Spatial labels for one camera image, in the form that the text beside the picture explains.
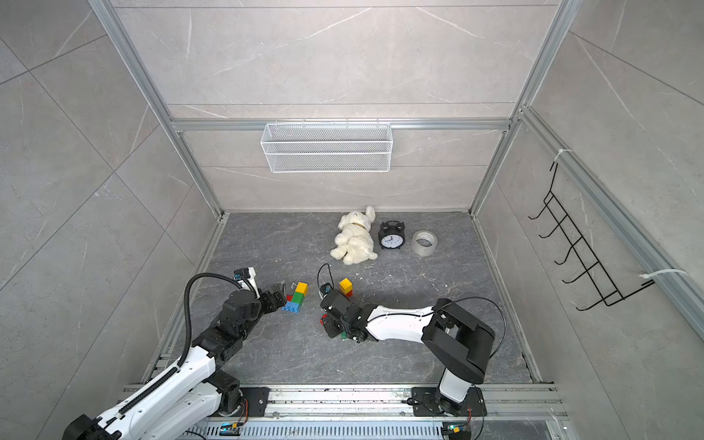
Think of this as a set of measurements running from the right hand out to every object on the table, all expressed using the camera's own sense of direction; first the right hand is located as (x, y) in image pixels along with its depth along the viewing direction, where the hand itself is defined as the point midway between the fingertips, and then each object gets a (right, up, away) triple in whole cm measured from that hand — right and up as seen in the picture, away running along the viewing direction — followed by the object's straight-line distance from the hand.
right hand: (330, 318), depth 87 cm
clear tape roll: (+34, +21, +20) cm, 45 cm away
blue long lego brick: (-13, +3, +1) cm, 13 cm away
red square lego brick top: (+6, +6, +7) cm, 11 cm away
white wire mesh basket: (-3, +60, +14) cm, 61 cm away
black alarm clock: (+22, +27, +15) cm, 38 cm away
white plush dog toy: (+8, +25, +9) cm, 27 cm away
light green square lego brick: (-11, +5, +4) cm, 13 cm away
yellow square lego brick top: (-11, +8, +7) cm, 15 cm away
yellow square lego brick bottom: (+5, +10, +2) cm, 11 cm away
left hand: (-17, +12, -4) cm, 21 cm away
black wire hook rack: (+65, +18, -24) cm, 71 cm away
